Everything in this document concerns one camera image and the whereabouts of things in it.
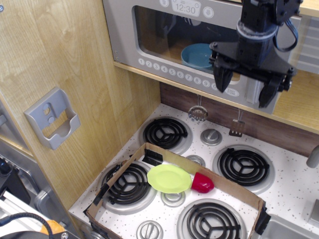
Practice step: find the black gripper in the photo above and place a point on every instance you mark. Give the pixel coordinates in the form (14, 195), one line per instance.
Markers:
(254, 59)

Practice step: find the grey toy microwave door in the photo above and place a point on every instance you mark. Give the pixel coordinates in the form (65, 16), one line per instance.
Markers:
(150, 35)

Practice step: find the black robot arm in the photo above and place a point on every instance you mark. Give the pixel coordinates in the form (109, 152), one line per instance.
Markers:
(261, 19)

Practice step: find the hanging small spatula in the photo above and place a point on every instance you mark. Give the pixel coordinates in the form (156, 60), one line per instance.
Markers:
(237, 125)

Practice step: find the blue plastic bowl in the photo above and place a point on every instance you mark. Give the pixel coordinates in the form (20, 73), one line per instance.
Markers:
(197, 56)

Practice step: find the hanging silver strainer spoon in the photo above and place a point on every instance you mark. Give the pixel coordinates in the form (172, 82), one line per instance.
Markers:
(198, 113)

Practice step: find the grey back stove knob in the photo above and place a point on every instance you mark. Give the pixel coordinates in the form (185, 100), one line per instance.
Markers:
(211, 137)

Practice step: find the grey stove knob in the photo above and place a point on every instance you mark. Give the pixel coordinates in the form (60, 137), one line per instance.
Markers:
(173, 199)
(211, 137)
(197, 159)
(149, 230)

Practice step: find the back right stove burner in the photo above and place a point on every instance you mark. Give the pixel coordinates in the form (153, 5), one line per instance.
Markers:
(246, 166)

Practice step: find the stove burner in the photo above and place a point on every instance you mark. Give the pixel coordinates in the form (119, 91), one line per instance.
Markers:
(168, 133)
(246, 166)
(131, 193)
(210, 219)

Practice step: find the grey middle stove knob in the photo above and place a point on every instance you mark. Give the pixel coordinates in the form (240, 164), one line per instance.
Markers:
(197, 159)

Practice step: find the back left stove burner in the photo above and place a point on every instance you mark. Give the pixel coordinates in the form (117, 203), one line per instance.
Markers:
(168, 133)

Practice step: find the grey faucet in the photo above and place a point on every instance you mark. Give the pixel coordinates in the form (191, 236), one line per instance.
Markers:
(313, 159)

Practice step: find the red plastic cup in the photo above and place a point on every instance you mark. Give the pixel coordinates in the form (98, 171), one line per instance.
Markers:
(202, 183)

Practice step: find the green plastic plate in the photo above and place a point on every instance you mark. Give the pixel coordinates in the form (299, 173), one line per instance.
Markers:
(168, 178)

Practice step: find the grey centre stove knob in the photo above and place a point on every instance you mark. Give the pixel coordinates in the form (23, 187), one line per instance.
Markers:
(173, 199)

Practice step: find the front right stove burner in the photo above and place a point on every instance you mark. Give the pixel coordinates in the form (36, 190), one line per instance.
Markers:
(210, 219)

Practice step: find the steel sink basin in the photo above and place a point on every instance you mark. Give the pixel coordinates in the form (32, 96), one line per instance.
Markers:
(279, 228)

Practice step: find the front left stove burner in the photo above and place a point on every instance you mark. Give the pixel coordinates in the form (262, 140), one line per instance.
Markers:
(131, 193)

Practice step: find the grey front stove knob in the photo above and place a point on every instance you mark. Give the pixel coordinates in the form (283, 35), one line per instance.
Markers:
(149, 230)

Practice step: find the orange object bottom left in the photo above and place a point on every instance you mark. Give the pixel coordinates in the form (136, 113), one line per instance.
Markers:
(55, 228)

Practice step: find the grey wall phone holder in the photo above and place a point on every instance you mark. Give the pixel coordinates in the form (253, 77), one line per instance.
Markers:
(46, 111)

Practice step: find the brown cardboard frame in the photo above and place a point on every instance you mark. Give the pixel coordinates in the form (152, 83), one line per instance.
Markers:
(112, 226)

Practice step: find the grey oven door handle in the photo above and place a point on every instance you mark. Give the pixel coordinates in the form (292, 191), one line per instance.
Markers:
(40, 202)

